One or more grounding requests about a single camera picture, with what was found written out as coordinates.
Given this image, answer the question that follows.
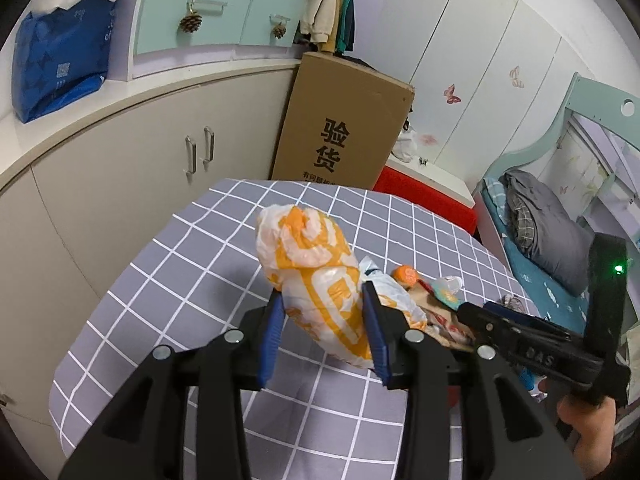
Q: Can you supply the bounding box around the grey duvet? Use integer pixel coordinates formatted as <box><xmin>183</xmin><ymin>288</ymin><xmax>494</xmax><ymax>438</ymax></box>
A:
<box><xmin>502</xmin><ymin>169</ymin><xmax>596</xmax><ymax>297</ymax></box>

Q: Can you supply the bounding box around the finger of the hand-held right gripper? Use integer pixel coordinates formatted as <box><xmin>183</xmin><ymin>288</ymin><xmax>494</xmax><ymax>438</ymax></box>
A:
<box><xmin>482</xmin><ymin>301</ymin><xmax>583</xmax><ymax>348</ymax></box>
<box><xmin>457</xmin><ymin>301</ymin><xmax>521</xmax><ymax>348</ymax></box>

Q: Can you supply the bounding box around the teal printed bed sheet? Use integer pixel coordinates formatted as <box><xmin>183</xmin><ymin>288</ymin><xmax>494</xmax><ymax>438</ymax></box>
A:
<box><xmin>480</xmin><ymin>180</ymin><xmax>596</xmax><ymax>321</ymax></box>

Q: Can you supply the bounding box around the teal drawer unit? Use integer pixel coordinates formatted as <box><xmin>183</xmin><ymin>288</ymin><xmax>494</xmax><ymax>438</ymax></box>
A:
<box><xmin>131</xmin><ymin>0</ymin><xmax>307</xmax><ymax>58</ymax></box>

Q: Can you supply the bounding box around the red storage box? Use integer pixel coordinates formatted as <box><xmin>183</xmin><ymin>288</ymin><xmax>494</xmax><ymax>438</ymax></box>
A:
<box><xmin>372</xmin><ymin>159</ymin><xmax>478</xmax><ymax>235</ymax></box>

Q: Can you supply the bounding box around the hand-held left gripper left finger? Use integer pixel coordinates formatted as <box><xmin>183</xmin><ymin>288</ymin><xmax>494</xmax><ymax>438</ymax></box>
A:
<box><xmin>59</xmin><ymin>290</ymin><xmax>286</xmax><ymax>480</ymax></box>

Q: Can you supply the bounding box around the blue checked pillow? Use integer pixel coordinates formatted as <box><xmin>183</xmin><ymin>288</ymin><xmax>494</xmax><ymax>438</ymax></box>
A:
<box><xmin>482</xmin><ymin>177</ymin><xmax>510</xmax><ymax>222</ymax></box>

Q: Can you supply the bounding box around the cream hanging jacket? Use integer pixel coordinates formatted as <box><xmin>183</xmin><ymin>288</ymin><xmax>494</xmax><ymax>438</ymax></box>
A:
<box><xmin>299</xmin><ymin>0</ymin><xmax>351</xmax><ymax>53</ymax></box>

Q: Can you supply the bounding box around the green hanging jacket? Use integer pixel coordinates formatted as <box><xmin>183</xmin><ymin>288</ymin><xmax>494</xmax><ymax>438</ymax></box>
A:
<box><xmin>334</xmin><ymin>0</ymin><xmax>359</xmax><ymax>56</ymax></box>

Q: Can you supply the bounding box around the teal bunk bed frame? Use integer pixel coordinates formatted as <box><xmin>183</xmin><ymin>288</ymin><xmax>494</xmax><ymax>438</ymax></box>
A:
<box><xmin>472</xmin><ymin>72</ymin><xmax>640</xmax><ymax>281</ymax></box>

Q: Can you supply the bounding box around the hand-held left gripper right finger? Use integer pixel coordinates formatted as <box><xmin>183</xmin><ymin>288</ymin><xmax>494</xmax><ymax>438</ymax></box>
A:
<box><xmin>361</xmin><ymin>281</ymin><xmax>583</xmax><ymax>480</ymax></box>

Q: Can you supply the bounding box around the white wardrobe with butterfly stickers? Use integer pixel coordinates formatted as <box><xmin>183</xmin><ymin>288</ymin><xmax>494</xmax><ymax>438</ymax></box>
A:
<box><xmin>350</xmin><ymin>0</ymin><xmax>591</xmax><ymax>196</ymax></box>

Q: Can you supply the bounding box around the grey checked tablecloth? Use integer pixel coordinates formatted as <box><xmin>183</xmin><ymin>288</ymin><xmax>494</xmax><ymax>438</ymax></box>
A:
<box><xmin>50</xmin><ymin>177</ymin><xmax>526</xmax><ymax>480</ymax></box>

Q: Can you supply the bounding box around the person's right hand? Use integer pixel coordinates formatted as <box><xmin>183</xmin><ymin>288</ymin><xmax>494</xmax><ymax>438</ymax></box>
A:
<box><xmin>557</xmin><ymin>394</ymin><xmax>617</xmax><ymax>480</ymax></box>

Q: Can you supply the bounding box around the brown snack packet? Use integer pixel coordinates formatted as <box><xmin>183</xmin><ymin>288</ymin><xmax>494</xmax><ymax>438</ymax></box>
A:
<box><xmin>420</xmin><ymin>285</ymin><xmax>478</xmax><ymax>348</ymax></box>

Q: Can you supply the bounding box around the pale green wrapper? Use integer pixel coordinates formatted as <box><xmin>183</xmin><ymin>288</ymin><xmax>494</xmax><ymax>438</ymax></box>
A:
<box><xmin>431</xmin><ymin>276</ymin><xmax>465</xmax><ymax>308</ymax></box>

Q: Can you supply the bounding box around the beige low cabinet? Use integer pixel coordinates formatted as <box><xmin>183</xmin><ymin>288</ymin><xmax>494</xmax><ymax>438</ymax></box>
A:
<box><xmin>0</xmin><ymin>57</ymin><xmax>301</xmax><ymax>441</ymax></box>

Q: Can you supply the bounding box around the brown cardboard box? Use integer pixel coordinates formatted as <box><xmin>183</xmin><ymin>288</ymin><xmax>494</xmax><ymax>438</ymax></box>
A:
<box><xmin>270</xmin><ymin>52</ymin><xmax>416</xmax><ymax>191</ymax></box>

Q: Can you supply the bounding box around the orange and white plastic bag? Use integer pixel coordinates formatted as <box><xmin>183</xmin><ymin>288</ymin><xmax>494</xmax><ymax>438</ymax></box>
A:
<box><xmin>255</xmin><ymin>202</ymin><xmax>376</xmax><ymax>371</ymax></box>

